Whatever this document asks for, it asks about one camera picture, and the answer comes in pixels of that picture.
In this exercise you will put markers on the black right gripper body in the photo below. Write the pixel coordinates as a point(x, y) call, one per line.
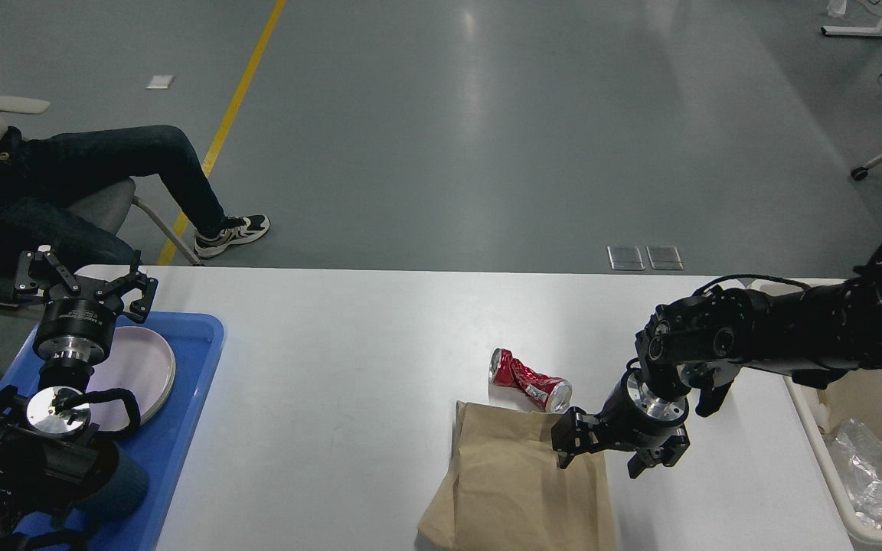
point(634, 418)

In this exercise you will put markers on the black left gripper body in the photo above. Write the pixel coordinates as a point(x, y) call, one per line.
point(77, 328)

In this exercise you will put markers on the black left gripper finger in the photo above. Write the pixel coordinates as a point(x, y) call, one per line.
point(41, 275)
point(131, 295)

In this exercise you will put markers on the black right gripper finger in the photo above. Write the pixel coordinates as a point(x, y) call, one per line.
point(667, 455)
point(576, 433)

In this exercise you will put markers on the crushed red soda can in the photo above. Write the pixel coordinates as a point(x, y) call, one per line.
point(549, 394)

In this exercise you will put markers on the pink plate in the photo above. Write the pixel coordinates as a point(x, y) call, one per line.
point(119, 370)

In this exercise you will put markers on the brown paper bag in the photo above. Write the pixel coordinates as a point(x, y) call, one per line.
point(504, 491)

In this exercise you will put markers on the dark teal mug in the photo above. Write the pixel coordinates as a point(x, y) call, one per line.
point(118, 485)

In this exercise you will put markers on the foil sheet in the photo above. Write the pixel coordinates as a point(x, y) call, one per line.
point(857, 456)

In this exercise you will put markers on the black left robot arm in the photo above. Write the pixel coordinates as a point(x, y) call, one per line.
point(60, 446)

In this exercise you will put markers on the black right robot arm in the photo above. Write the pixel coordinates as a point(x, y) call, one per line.
point(813, 335)

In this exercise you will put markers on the blue plastic tray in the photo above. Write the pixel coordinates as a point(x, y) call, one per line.
point(160, 445)

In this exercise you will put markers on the green plate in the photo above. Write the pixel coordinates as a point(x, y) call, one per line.
point(155, 377)

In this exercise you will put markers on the seated person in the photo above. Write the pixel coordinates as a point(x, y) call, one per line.
point(40, 178)

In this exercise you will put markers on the grey office chair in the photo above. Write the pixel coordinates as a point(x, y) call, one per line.
point(106, 209)

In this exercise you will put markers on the floor outlet plates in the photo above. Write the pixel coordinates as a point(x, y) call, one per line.
point(632, 258)

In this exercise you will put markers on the beige plastic bin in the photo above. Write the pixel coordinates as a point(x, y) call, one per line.
point(858, 396)

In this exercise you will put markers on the white paper on floor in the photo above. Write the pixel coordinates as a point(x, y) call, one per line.
point(160, 82)

